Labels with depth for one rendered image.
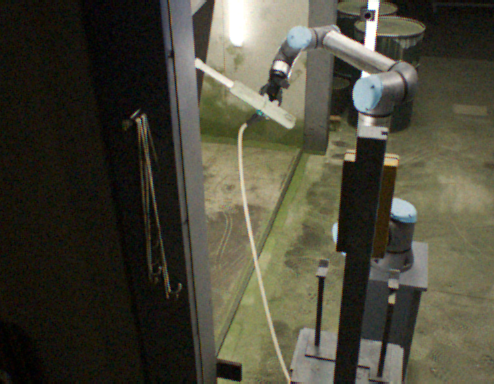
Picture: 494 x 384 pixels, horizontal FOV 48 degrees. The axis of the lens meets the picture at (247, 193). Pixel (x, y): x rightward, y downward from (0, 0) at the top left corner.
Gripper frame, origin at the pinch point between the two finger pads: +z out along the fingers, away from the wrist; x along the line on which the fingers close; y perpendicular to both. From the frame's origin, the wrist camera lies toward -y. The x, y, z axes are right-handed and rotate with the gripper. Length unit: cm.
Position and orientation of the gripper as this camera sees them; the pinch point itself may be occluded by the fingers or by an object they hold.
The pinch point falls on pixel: (265, 113)
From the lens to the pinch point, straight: 230.7
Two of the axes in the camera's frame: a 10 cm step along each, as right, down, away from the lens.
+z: -3.4, 8.8, -3.5
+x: -8.1, -4.6, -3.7
